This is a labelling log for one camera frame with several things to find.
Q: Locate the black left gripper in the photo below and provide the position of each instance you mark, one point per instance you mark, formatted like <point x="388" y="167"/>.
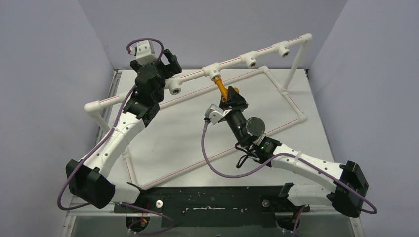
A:
<point x="175" y="70"/>

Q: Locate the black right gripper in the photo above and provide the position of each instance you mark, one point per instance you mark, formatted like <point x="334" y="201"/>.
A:
<point x="233" y="104"/>

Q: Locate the white PVC pipe frame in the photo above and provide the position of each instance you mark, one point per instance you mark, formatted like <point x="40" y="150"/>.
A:
<point x="168" y="152"/>

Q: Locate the yellow plastic water faucet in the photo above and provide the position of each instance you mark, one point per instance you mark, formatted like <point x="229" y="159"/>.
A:
<point x="223" y="90"/>

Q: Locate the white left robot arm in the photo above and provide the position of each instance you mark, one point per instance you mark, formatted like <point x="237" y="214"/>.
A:
<point x="87" y="178"/>

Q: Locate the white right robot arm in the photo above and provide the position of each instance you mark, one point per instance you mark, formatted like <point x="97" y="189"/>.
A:
<point x="341" y="186"/>

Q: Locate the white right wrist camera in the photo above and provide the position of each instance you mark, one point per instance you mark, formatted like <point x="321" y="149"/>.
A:
<point x="214" y="114"/>

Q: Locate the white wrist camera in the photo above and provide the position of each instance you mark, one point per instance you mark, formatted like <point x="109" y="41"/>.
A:
<point x="143" y="52"/>
<point x="214" y="114"/>

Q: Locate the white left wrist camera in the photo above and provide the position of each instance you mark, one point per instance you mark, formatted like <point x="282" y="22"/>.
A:
<point x="143" y="52"/>

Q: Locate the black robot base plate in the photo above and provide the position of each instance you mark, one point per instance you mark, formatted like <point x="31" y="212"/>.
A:
<point x="264" y="206"/>

